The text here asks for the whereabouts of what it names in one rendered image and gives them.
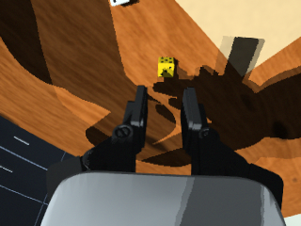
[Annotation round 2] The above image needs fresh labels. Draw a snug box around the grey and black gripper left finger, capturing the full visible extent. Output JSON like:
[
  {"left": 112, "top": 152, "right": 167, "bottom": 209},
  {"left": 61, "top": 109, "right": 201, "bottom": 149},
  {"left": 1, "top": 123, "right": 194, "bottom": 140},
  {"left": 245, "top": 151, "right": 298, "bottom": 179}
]
[{"left": 46, "top": 85, "right": 148, "bottom": 205}]

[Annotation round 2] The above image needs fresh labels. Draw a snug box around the yellow die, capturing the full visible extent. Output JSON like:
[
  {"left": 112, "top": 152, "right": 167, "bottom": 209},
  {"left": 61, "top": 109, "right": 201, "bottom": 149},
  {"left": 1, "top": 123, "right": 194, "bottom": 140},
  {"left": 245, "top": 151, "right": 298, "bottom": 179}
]
[{"left": 158, "top": 57, "right": 174, "bottom": 77}]

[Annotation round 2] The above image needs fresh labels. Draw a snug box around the white die with black pips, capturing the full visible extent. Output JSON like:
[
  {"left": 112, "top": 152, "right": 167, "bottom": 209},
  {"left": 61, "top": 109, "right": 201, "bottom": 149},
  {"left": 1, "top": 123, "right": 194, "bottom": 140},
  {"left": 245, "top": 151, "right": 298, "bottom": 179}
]
[{"left": 110, "top": 0, "right": 130, "bottom": 7}]

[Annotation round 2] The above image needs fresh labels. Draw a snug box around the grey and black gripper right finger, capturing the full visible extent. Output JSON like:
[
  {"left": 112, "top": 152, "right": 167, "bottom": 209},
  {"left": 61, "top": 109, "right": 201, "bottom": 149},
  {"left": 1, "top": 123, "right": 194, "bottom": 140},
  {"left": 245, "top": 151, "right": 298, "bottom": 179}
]
[{"left": 181, "top": 87, "right": 284, "bottom": 210}]

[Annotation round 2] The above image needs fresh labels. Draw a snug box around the beige mat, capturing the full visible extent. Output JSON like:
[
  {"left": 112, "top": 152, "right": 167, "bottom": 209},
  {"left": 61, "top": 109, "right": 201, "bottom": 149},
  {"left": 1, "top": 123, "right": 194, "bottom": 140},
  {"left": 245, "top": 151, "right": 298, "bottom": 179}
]
[{"left": 175, "top": 0, "right": 301, "bottom": 76}]

